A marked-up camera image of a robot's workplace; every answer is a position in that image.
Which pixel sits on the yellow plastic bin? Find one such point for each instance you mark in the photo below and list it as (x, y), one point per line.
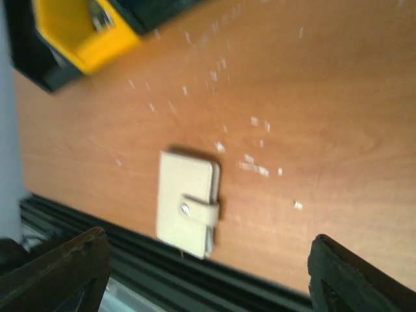
(68, 28)

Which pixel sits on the black bin with blue cards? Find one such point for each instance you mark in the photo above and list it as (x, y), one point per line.
(144, 16)

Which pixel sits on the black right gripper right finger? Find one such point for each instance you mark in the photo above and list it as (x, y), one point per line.
(340, 280)

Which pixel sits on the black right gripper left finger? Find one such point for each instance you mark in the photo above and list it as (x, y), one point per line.
(70, 277)

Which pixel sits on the black aluminium table frame rail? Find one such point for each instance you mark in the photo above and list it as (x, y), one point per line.
(162, 274)

